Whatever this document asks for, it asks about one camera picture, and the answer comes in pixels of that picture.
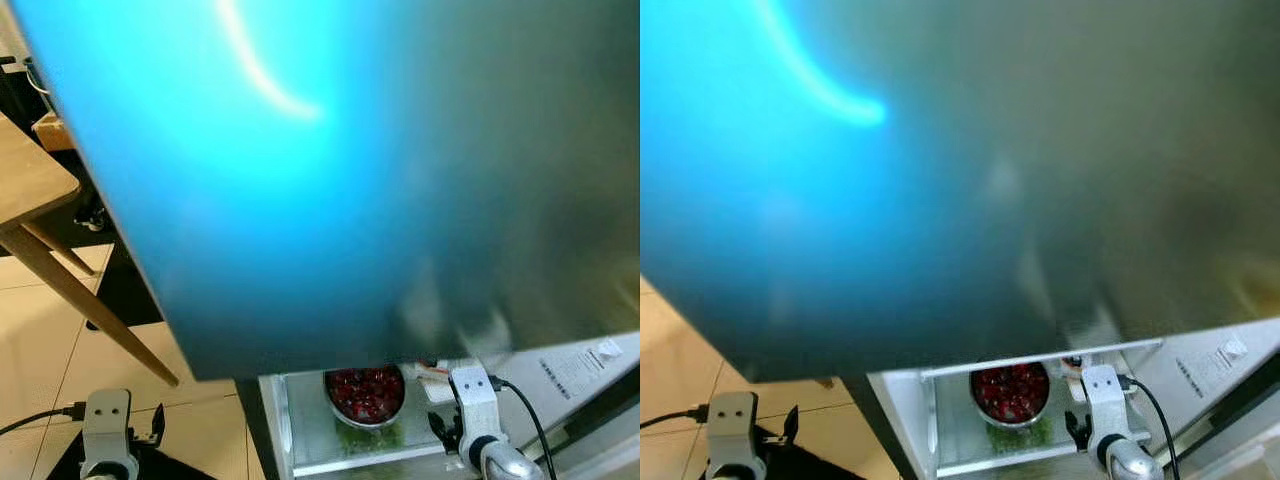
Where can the metal bowl of red cherries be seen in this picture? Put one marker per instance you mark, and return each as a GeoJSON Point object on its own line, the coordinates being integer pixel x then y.
{"type": "Point", "coordinates": [1010, 392]}
{"type": "Point", "coordinates": [365, 395]}

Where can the grey fridge door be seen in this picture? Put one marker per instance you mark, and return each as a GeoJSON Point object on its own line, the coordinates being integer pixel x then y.
{"type": "Point", "coordinates": [590, 400]}
{"type": "Point", "coordinates": [1220, 390]}

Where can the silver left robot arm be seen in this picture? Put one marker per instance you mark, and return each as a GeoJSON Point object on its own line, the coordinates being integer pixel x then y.
{"type": "Point", "coordinates": [105, 471]}
{"type": "Point", "coordinates": [735, 473]}

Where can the grey two-door fridge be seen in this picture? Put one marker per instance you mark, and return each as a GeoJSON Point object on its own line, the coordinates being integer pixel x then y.
{"type": "Point", "coordinates": [300, 200]}
{"type": "Point", "coordinates": [960, 200]}

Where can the black fabric rug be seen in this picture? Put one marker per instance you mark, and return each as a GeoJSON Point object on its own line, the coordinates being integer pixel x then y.
{"type": "Point", "coordinates": [812, 463]}
{"type": "Point", "coordinates": [185, 468]}

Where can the white food tray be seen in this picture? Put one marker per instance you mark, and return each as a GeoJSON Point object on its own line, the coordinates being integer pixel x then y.
{"type": "Point", "coordinates": [1072, 366]}
{"type": "Point", "coordinates": [432, 378]}

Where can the green vegetables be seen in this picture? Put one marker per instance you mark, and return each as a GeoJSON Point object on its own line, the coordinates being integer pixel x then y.
{"type": "Point", "coordinates": [370, 440]}
{"type": "Point", "coordinates": [1020, 434]}

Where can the black gym floor mat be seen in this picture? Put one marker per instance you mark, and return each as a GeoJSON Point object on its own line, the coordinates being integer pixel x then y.
{"type": "Point", "coordinates": [120, 290]}

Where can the grey freezer door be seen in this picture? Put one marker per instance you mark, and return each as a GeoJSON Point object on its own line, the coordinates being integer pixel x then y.
{"type": "Point", "coordinates": [300, 200]}
{"type": "Point", "coordinates": [960, 200]}

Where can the light wooden table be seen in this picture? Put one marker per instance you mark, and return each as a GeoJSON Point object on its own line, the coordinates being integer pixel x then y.
{"type": "Point", "coordinates": [30, 180]}

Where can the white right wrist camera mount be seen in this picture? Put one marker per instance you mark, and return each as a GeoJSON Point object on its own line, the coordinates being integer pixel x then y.
{"type": "Point", "coordinates": [1103, 400]}
{"type": "Point", "coordinates": [475, 400]}

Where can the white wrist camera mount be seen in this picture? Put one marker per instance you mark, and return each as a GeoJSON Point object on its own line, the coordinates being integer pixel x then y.
{"type": "Point", "coordinates": [475, 400]}
{"type": "Point", "coordinates": [735, 425]}
{"type": "Point", "coordinates": [105, 425]}
{"type": "Point", "coordinates": [1103, 400]}

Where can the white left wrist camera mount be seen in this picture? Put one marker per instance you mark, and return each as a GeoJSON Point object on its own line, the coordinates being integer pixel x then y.
{"type": "Point", "coordinates": [105, 425]}
{"type": "Point", "coordinates": [735, 425]}

